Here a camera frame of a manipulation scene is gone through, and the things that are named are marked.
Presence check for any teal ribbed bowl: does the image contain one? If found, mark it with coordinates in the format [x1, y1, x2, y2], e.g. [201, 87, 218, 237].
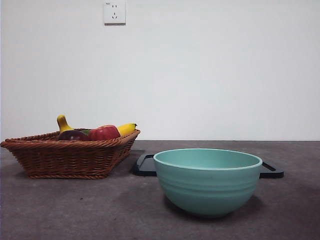
[152, 147, 264, 218]

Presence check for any dark purple plum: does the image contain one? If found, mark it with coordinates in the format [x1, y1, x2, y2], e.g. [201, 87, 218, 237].
[56, 129, 90, 142]

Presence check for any black rectangular tray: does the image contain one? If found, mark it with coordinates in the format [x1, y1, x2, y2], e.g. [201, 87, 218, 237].
[131, 152, 285, 179]

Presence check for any red apple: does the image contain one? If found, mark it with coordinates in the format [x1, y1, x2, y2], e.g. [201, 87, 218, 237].
[87, 124, 122, 141]

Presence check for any yellow banana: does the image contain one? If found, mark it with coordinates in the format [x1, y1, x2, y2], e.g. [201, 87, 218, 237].
[56, 114, 138, 137]

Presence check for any brown wicker basket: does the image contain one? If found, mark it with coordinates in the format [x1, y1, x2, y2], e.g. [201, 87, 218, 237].
[0, 128, 141, 180]

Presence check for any white wall socket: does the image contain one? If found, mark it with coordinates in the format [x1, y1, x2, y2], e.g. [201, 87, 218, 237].
[103, 0, 127, 26]

